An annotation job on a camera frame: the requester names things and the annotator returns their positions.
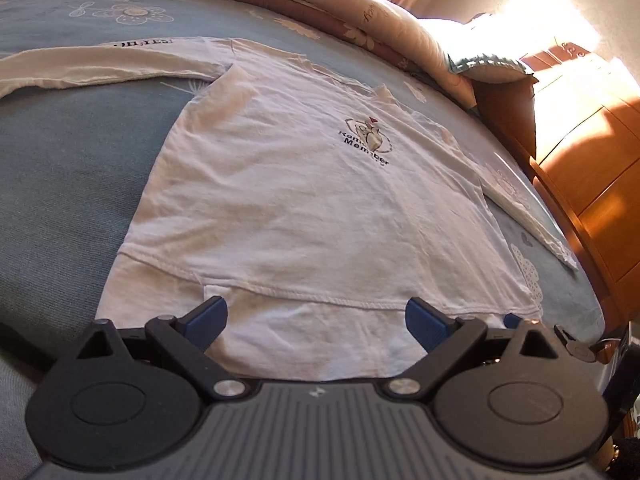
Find wooden headboard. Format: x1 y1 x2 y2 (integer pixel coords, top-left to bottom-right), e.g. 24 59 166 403
470 35 640 357

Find white long-sleeve printed shirt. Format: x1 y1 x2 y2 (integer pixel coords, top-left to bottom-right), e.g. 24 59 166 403
0 35 579 382

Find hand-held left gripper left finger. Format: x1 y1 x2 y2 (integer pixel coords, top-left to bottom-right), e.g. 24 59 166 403
75 296 248 401

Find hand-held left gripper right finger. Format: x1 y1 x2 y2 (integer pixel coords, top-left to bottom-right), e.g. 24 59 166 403
384 297 563 403

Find cream pillow with teal fringe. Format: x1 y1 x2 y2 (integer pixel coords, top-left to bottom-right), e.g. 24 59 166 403
446 12 539 84

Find person's grey pants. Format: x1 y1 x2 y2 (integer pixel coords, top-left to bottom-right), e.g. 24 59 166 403
0 355 50 480

